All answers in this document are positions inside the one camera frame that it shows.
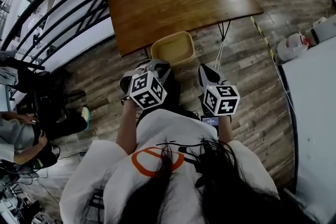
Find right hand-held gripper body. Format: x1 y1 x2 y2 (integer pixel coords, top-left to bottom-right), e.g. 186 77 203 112
202 77 241 116

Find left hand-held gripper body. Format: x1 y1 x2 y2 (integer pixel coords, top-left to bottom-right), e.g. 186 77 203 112
119 62 168 110

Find tan shallow tray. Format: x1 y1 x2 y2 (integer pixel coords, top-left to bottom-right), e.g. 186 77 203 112
151 31 195 68

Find person's right forearm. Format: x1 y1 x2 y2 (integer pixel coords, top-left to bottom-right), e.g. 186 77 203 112
217 114 234 144

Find person's left forearm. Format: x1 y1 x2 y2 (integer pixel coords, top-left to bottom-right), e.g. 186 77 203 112
115 102 139 155

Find person's black trousers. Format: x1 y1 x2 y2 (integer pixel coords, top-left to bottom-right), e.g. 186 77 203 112
135 60 202 120

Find black phone with lit screen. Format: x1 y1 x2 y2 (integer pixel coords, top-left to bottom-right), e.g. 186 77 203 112
201 115 220 137

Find person's white printed shirt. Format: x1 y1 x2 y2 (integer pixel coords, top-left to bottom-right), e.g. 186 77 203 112
59 109 280 224

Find brown wooden table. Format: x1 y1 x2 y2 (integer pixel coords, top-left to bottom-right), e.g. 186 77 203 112
106 0 264 57

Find yellow and black floor tape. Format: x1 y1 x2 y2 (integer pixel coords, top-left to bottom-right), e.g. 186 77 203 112
250 16 276 61

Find white plastic bag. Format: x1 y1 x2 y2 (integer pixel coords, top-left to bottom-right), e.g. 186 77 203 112
277 33 311 61

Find white workbench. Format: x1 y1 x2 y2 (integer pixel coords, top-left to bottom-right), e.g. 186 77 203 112
277 36 336 224

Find black chair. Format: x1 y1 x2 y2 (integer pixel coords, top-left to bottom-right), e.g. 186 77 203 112
0 56 87 124

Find white appliance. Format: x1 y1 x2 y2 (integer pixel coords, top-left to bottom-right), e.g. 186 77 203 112
306 17 336 47

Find thin white cable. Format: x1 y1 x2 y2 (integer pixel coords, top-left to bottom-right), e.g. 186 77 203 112
274 59 298 116

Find black floor cable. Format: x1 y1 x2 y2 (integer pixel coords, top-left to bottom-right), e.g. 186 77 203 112
55 151 87 161

